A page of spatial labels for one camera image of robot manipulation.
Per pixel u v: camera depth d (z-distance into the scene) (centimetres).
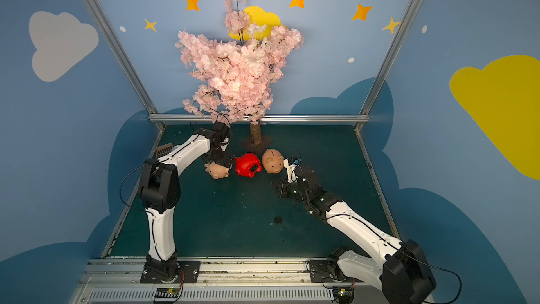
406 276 40
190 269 75
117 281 74
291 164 73
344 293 73
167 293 73
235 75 62
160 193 54
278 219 86
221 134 81
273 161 96
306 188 62
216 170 95
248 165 94
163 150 108
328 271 65
